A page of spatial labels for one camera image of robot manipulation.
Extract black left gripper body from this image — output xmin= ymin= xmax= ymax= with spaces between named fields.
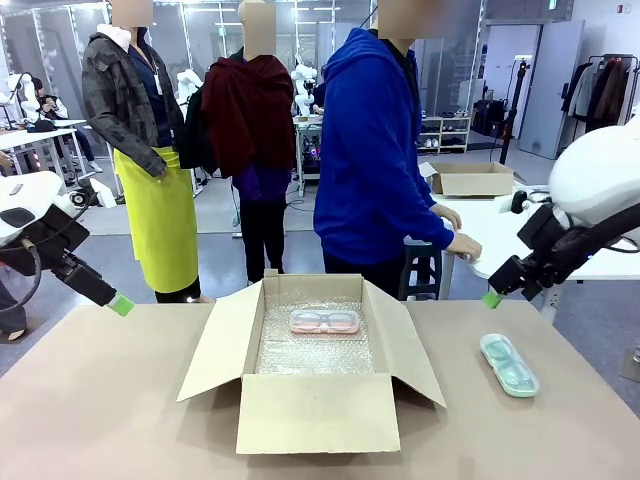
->
xmin=28 ymin=203 xmax=94 ymax=290

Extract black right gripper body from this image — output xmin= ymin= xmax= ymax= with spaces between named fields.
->
xmin=517 ymin=203 xmax=584 ymax=301

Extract mint green glasses case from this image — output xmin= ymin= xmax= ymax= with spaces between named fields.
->
xmin=478 ymin=332 xmax=541 ymax=399

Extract cardboard box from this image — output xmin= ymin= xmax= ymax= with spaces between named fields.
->
xmin=175 ymin=268 xmax=448 ymax=455
xmin=418 ymin=160 xmax=526 ymax=199

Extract pink glasses case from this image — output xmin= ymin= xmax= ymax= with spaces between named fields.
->
xmin=288 ymin=308 xmax=364 ymax=341

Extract person's right forearm blue sleeve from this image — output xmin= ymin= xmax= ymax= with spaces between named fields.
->
xmin=379 ymin=197 xmax=457 ymax=254

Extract person's right hand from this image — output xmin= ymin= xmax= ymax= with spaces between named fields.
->
xmin=443 ymin=231 xmax=484 ymax=261

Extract person's left hand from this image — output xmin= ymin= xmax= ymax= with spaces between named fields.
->
xmin=432 ymin=202 xmax=463 ymax=232

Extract white table with rounded corners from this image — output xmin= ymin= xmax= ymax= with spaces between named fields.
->
xmin=429 ymin=192 xmax=640 ymax=321

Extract black stool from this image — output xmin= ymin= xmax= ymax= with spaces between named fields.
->
xmin=403 ymin=238 xmax=445 ymax=302

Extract leg in dark trousers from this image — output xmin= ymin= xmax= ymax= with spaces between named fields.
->
xmin=0 ymin=279 xmax=27 ymax=342

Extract white desk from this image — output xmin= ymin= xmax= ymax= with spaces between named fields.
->
xmin=0 ymin=118 xmax=96 ymax=176

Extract black tripod stand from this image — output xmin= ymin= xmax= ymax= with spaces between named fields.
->
xmin=492 ymin=57 xmax=531 ymax=166

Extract seated person with dark hair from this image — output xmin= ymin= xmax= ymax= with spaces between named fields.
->
xmin=30 ymin=77 xmax=104 ymax=174

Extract black equipment cases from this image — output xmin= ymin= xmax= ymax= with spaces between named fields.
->
xmin=472 ymin=98 xmax=506 ymax=139

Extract wooden shoe rack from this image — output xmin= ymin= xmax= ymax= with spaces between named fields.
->
xmin=417 ymin=115 xmax=472 ymax=155

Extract mannequin camouflage jacket yellow skirt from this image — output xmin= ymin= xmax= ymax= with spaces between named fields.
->
xmin=81 ymin=0 xmax=203 ymax=305

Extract grey open door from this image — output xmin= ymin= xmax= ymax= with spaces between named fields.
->
xmin=517 ymin=19 xmax=586 ymax=160

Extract clothes rack with coats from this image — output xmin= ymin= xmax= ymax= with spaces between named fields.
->
xmin=557 ymin=53 xmax=640 ymax=136

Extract black bag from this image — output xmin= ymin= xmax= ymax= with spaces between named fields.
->
xmin=178 ymin=84 xmax=219 ymax=176

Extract person in blue hoodie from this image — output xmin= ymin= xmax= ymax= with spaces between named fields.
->
xmin=313 ymin=0 xmax=457 ymax=301

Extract bubble wrap sheet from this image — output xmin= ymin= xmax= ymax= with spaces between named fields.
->
xmin=254 ymin=294 xmax=377 ymax=376

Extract mannequin with maroon garment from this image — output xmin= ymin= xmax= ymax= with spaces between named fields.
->
xmin=178 ymin=0 xmax=297 ymax=289

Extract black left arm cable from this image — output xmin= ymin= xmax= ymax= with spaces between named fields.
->
xmin=0 ymin=239 xmax=44 ymax=314

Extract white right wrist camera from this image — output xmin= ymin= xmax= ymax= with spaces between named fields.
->
xmin=497 ymin=189 xmax=530 ymax=215

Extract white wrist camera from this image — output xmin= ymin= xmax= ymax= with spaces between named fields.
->
xmin=62 ymin=177 xmax=119 ymax=210
xmin=497 ymin=189 xmax=530 ymax=215

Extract black right arm cable sleeve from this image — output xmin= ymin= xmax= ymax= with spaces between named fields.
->
xmin=549 ymin=199 xmax=640 ymax=289

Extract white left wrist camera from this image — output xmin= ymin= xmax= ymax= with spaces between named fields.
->
xmin=62 ymin=177 xmax=119 ymax=210

